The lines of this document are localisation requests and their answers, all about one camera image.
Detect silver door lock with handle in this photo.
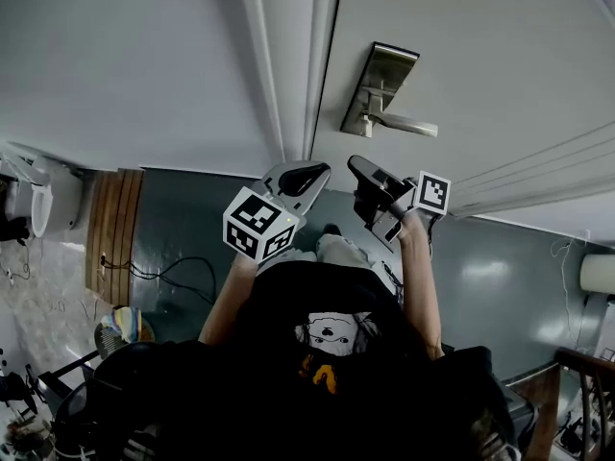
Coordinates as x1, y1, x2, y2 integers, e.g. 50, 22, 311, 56
339, 40, 440, 140

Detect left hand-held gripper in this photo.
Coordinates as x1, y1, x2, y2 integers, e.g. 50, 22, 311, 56
221, 158, 333, 263

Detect white door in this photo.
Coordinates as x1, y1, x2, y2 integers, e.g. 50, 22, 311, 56
308, 0, 615, 259

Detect light grey trousers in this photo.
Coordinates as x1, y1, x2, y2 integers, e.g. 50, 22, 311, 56
258, 232, 381, 279

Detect black floor cable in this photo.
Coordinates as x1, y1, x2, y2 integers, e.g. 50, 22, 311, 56
99, 255, 218, 307

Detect iridescent round disc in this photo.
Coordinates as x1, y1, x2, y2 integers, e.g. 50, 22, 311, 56
92, 305, 157, 363

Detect dark wooden chair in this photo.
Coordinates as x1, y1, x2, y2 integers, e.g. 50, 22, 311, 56
553, 345, 615, 461

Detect white rounded machine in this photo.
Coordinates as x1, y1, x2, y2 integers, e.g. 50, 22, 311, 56
0, 153, 86, 240

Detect person's left forearm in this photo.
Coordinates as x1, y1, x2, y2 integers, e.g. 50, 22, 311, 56
197, 252, 261, 349

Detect person's right forearm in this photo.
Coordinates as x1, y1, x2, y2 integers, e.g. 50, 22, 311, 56
400, 211, 447, 361

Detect white door frame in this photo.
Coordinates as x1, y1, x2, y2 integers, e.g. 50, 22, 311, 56
234, 0, 346, 163

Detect cream cylindrical object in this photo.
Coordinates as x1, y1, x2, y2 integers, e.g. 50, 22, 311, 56
578, 253, 615, 294

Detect black printed t-shirt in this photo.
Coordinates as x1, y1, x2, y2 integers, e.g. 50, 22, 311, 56
92, 258, 519, 461

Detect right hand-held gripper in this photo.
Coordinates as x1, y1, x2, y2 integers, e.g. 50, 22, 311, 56
345, 154, 454, 255

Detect wooden slatted board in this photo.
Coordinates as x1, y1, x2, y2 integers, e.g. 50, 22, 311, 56
85, 167, 146, 307

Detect thin white cable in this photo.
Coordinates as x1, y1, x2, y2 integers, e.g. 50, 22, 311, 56
549, 230, 591, 355

